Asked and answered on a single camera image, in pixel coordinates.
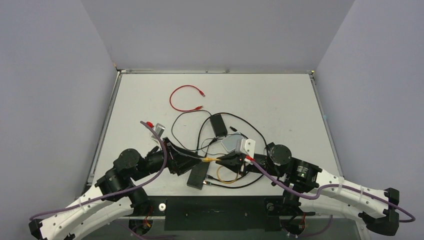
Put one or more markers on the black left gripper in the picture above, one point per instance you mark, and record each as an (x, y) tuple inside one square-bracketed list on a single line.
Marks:
[(183, 160)]

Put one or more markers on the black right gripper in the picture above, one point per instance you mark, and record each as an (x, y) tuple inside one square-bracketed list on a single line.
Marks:
[(244, 162)]

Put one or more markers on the white square network box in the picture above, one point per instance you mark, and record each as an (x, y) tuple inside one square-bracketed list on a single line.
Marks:
[(230, 142)]

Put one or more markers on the black ribbed network switch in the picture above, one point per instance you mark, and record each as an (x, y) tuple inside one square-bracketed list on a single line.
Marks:
[(198, 175)]

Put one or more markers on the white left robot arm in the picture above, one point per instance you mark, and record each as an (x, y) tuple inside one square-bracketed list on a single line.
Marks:
[(114, 195)]

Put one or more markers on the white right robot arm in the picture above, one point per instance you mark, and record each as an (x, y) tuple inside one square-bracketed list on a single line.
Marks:
[(308, 188)]

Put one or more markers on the black power brick adapter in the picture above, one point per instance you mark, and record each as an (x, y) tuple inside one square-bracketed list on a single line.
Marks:
[(218, 125)]

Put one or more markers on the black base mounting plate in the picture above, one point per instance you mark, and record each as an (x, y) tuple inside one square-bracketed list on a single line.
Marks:
[(217, 213)]

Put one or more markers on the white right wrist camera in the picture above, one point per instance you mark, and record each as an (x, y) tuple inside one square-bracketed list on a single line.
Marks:
[(246, 147)]

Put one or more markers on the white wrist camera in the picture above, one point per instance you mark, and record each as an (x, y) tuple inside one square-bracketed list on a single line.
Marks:
[(246, 147), (159, 129)]

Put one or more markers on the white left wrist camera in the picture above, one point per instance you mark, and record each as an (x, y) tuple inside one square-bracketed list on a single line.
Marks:
[(159, 129)]

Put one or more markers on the aluminium frame rail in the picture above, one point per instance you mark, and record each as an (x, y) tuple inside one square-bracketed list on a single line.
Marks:
[(107, 118)]

